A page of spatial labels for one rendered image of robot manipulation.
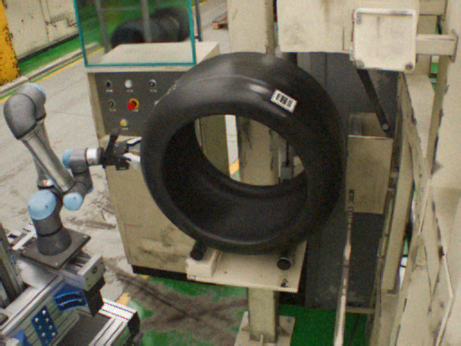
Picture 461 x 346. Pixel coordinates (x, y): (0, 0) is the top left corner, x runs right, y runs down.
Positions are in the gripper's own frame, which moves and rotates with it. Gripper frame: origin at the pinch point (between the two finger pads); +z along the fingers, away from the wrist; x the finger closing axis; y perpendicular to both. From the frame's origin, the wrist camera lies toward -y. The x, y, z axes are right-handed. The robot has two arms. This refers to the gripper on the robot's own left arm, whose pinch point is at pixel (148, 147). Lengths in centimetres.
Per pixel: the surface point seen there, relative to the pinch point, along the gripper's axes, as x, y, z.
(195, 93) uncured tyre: 40, -44, 24
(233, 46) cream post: 6, -41, 35
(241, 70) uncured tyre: 37, -48, 36
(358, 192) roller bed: 30, 3, 74
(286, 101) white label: 46, -43, 47
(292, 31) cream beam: 69, -71, 45
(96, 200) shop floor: -112, 123, -73
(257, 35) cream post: 7, -45, 43
